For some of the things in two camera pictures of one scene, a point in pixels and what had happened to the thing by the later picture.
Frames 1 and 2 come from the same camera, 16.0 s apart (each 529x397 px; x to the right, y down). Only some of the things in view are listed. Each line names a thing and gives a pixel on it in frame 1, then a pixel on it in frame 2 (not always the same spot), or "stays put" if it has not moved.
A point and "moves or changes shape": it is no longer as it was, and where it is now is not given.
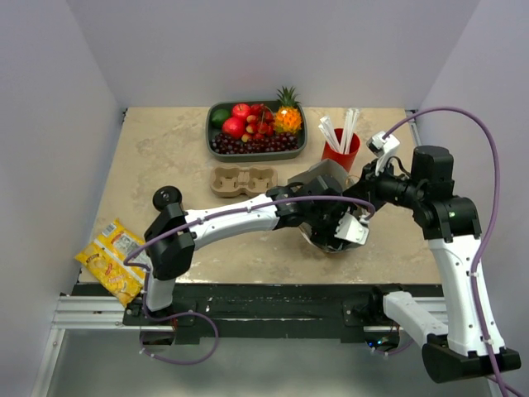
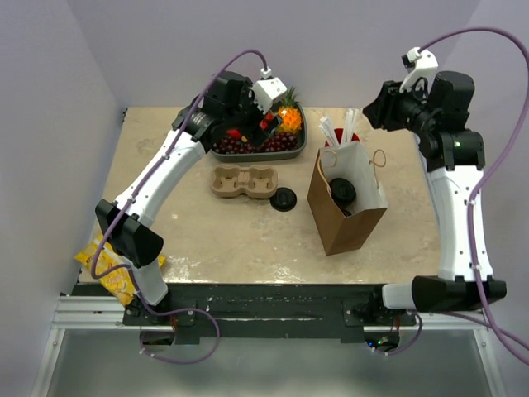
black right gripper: (368, 185) to (380, 112)
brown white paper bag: (336, 178) moves or changes shape
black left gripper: (321, 236) to (256, 135)
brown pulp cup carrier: (229, 179) stays put
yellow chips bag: (105, 257) stays put
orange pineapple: (288, 116) stays put
